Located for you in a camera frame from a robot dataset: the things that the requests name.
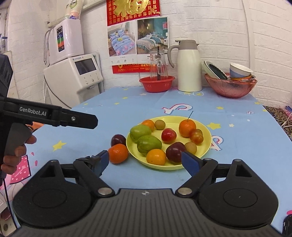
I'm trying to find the patterned cloth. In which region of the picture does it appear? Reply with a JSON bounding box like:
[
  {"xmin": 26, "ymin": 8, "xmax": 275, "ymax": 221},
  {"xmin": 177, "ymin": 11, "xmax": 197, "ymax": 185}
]
[{"xmin": 262, "ymin": 105, "xmax": 292, "ymax": 139}]

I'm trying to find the white charging cable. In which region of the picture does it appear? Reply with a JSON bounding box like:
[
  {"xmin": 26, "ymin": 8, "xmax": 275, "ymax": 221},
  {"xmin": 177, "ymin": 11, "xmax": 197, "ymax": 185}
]
[{"xmin": 282, "ymin": 106, "xmax": 292, "ymax": 128}]

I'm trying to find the dark purple plum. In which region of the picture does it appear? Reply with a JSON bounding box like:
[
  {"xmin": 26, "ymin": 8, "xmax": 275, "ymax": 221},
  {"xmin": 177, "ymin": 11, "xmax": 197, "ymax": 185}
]
[
  {"xmin": 166, "ymin": 142, "xmax": 187, "ymax": 164},
  {"xmin": 111, "ymin": 134, "xmax": 127, "ymax": 147}
]

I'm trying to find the black cable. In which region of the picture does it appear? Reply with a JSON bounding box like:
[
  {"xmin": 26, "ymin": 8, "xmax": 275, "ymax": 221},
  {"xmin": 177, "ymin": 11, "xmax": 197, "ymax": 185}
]
[{"xmin": 0, "ymin": 173, "xmax": 17, "ymax": 228}]

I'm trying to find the yellow-orange citrus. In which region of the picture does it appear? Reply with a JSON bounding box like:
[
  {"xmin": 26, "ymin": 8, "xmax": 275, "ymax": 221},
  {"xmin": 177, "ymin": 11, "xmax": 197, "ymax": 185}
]
[{"xmin": 146, "ymin": 149, "xmax": 166, "ymax": 166}]

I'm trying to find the wall poster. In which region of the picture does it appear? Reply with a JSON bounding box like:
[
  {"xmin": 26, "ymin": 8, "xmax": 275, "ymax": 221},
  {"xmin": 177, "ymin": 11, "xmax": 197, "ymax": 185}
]
[{"xmin": 106, "ymin": 0, "xmax": 169, "ymax": 74}]

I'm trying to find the white dish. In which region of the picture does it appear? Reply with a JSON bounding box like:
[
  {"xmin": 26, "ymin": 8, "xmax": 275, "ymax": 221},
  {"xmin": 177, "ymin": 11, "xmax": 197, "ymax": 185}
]
[{"xmin": 203, "ymin": 60, "xmax": 216, "ymax": 77}]

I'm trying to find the person's left hand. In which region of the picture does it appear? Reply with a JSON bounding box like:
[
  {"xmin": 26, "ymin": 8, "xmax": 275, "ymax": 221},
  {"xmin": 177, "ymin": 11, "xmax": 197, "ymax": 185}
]
[{"xmin": 1, "ymin": 135, "xmax": 37, "ymax": 175}]

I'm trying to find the orange with stem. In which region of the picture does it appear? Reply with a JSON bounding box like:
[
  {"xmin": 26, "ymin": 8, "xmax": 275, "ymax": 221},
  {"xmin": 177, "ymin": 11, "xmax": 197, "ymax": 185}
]
[{"xmin": 178, "ymin": 111, "xmax": 197, "ymax": 137}]

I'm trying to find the green mango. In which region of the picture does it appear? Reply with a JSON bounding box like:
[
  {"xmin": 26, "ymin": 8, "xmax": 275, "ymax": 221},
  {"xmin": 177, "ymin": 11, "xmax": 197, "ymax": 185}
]
[{"xmin": 130, "ymin": 124, "xmax": 152, "ymax": 143}]

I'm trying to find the small tangerine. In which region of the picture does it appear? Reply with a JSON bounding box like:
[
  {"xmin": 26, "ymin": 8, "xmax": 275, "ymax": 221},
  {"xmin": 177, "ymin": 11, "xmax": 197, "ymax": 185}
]
[{"xmin": 141, "ymin": 119, "xmax": 155, "ymax": 131}]

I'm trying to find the purifier hose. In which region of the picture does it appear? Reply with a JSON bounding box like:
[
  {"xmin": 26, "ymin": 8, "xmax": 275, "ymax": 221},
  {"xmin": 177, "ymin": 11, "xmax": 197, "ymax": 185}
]
[{"xmin": 43, "ymin": 30, "xmax": 53, "ymax": 66}]

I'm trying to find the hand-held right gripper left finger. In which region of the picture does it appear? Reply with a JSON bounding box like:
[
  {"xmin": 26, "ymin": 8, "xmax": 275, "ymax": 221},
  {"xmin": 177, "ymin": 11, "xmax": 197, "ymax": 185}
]
[{"xmin": 34, "ymin": 150, "xmax": 115, "ymax": 198}]

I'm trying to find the blue and white bowl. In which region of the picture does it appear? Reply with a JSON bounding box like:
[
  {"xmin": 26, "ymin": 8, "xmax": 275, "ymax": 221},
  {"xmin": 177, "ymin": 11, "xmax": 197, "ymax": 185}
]
[{"xmin": 229, "ymin": 63, "xmax": 253, "ymax": 78}]

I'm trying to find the small red apple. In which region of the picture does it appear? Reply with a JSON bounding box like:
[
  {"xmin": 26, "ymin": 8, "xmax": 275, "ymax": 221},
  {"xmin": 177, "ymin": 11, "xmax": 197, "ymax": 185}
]
[{"xmin": 161, "ymin": 128, "xmax": 177, "ymax": 143}]

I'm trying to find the pastel printed package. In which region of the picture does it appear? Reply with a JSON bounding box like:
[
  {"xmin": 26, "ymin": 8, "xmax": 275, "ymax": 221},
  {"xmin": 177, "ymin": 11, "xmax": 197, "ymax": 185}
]
[{"xmin": 64, "ymin": 0, "xmax": 85, "ymax": 21}]

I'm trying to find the yellow plastic plate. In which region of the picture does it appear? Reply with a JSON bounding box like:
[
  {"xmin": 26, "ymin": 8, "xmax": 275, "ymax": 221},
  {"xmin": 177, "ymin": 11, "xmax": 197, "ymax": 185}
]
[{"xmin": 126, "ymin": 116, "xmax": 212, "ymax": 171}]

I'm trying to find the red plastic basket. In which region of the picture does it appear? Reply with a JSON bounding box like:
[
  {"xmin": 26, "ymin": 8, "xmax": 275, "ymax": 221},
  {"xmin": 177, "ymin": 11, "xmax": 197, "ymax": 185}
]
[{"xmin": 139, "ymin": 76, "xmax": 176, "ymax": 93}]

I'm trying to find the glass pitcher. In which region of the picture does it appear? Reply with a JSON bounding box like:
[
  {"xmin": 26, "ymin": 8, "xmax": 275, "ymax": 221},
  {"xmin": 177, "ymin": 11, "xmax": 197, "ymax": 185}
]
[{"xmin": 149, "ymin": 50, "xmax": 169, "ymax": 81}]

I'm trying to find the black object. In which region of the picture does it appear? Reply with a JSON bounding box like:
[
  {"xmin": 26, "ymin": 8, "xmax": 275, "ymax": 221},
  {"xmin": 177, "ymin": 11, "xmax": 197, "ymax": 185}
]
[{"xmin": 282, "ymin": 213, "xmax": 292, "ymax": 237}]

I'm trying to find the patterned rim bowl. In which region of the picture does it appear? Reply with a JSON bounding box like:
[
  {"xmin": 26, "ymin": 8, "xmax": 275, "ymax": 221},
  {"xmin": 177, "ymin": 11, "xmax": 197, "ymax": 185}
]
[{"xmin": 230, "ymin": 75, "xmax": 256, "ymax": 82}]

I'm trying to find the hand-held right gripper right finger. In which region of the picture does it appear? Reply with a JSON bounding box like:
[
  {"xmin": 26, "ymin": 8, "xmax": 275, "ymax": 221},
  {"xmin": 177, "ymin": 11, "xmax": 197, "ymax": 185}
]
[{"xmin": 175, "ymin": 150, "xmax": 259, "ymax": 198}]

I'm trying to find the white thermos jug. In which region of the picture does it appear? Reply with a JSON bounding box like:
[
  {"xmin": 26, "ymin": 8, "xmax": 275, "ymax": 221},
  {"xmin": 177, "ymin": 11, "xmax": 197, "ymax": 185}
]
[{"xmin": 168, "ymin": 40, "xmax": 203, "ymax": 92}]

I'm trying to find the white water purifier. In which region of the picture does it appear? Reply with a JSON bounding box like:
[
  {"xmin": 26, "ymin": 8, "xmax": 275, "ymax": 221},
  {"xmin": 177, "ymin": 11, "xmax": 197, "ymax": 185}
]
[{"xmin": 47, "ymin": 19, "xmax": 85, "ymax": 65}]

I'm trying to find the white water dispenser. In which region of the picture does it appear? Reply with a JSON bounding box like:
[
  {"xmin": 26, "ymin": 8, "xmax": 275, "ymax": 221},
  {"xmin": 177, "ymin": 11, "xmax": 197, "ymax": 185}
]
[{"xmin": 43, "ymin": 52, "xmax": 104, "ymax": 108}]

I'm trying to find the pink glass bowl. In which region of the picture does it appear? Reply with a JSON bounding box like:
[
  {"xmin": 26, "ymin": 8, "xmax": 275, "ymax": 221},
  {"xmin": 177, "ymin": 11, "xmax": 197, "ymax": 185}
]
[{"xmin": 204, "ymin": 73, "xmax": 258, "ymax": 99}]

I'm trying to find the dark rim dish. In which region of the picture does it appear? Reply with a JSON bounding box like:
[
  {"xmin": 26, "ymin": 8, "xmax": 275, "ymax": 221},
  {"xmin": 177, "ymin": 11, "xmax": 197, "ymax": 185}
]
[{"xmin": 209, "ymin": 63, "xmax": 228, "ymax": 80}]

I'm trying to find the green apple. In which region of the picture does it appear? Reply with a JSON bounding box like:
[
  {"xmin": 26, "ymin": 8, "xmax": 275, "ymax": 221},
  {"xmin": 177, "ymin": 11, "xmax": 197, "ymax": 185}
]
[{"xmin": 137, "ymin": 135, "xmax": 162, "ymax": 156}]

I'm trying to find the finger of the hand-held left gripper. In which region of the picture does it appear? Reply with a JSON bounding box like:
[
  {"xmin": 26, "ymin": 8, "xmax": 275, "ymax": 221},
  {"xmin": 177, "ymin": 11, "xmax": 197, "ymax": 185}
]
[{"xmin": 60, "ymin": 109, "xmax": 99, "ymax": 129}]

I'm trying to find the white carton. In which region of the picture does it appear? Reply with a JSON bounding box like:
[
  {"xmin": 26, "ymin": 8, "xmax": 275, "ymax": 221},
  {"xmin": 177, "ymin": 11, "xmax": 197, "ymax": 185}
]
[{"xmin": 0, "ymin": 201, "xmax": 16, "ymax": 235}]

